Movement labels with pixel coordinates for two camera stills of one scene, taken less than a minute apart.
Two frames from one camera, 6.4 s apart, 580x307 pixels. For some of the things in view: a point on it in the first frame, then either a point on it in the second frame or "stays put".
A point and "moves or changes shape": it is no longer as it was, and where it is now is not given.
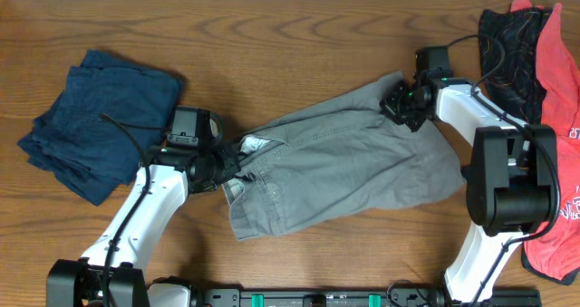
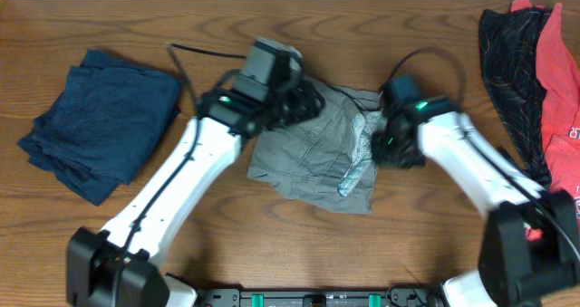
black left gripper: x=233 y=167 -> x=304 y=93
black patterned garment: x=517 y=87 stays put
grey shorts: x=342 y=158 moves or changes shape
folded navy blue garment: x=73 y=142 stays put
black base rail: x=235 y=297 stays put
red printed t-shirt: x=555 y=254 stays put
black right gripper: x=389 y=103 -> x=379 y=153
